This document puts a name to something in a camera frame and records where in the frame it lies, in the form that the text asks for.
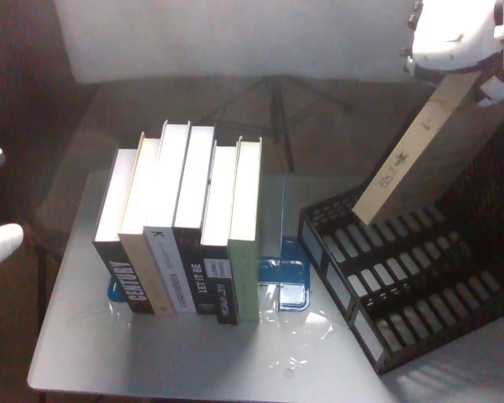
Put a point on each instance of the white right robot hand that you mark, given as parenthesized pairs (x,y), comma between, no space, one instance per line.
(453,33)

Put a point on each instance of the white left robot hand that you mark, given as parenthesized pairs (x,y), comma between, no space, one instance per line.
(2,243)

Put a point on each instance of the black CENTURY book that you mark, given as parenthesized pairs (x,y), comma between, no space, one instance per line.
(126,285)

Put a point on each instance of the cream spine book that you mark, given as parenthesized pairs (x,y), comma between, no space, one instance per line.
(147,268)

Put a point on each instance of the white spine K book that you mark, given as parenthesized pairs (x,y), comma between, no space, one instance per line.
(170,268)

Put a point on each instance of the black tripod stand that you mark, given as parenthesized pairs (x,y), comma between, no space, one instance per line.
(277,113)

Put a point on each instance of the black LET IT BE book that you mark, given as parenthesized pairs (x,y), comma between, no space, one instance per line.
(195,277)

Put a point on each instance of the white backdrop cloth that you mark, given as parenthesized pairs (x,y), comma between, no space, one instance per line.
(235,33)

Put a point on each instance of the black book with white label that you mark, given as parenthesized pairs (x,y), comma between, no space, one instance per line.
(227,302)

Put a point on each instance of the black mesh file rack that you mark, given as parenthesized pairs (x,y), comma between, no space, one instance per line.
(361,302)

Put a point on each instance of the blue metal bookend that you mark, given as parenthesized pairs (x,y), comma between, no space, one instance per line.
(294,289)

